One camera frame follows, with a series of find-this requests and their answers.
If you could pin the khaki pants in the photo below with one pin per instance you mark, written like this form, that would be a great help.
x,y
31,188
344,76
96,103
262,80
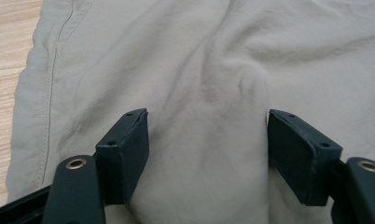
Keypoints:
x,y
207,77

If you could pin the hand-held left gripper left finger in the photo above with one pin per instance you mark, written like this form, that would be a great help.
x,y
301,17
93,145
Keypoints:
x,y
126,155

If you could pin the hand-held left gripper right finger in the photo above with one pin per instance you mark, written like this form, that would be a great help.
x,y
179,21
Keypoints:
x,y
300,155

